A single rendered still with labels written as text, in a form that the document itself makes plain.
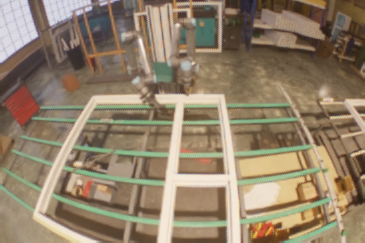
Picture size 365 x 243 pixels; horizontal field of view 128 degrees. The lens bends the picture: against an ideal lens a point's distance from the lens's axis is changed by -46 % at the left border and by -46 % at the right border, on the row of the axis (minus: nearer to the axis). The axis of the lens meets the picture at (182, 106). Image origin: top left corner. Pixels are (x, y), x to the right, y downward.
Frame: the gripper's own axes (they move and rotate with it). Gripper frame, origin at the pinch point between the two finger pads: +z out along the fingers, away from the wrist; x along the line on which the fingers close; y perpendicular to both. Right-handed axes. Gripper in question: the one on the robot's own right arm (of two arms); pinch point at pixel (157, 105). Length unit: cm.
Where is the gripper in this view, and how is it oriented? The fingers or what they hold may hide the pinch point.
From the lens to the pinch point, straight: 157.5
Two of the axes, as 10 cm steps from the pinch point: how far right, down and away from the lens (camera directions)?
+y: 7.7, -5.5, -3.2
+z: 6.3, 7.3, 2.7
